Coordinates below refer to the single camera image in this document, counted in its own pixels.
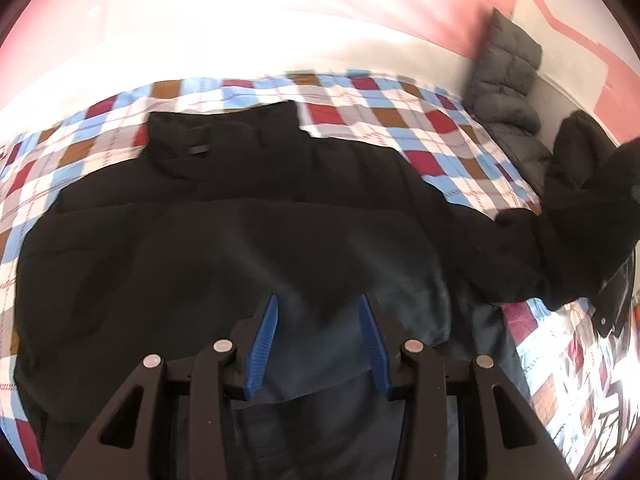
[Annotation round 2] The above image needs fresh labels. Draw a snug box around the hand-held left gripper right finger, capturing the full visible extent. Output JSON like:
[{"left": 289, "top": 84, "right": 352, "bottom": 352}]
[{"left": 359, "top": 294, "right": 576, "bottom": 480}]

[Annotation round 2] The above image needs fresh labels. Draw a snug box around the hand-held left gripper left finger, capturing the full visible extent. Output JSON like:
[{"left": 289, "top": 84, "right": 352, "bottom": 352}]
[{"left": 57, "top": 294, "right": 279, "bottom": 480}]

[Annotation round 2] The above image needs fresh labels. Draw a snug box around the large black coat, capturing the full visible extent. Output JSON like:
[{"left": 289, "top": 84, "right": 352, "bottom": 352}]
[{"left": 12, "top": 100, "right": 601, "bottom": 480}]

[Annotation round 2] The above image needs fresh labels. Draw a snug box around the checked blanket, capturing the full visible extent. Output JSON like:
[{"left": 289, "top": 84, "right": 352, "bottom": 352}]
[{"left": 0, "top": 74, "right": 632, "bottom": 480}]

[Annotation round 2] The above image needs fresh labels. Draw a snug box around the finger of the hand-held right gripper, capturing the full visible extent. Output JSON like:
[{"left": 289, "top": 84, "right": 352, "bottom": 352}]
[{"left": 592, "top": 260, "right": 632, "bottom": 338}]

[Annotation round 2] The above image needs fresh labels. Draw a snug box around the grey quilted cushion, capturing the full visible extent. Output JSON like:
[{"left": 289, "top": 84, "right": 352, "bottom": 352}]
[{"left": 462, "top": 8, "right": 553, "bottom": 196}]

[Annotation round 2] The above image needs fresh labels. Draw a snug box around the black puffer jacket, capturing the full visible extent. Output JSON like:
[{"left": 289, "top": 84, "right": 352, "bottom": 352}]
[{"left": 542, "top": 110, "right": 640, "bottom": 241}]

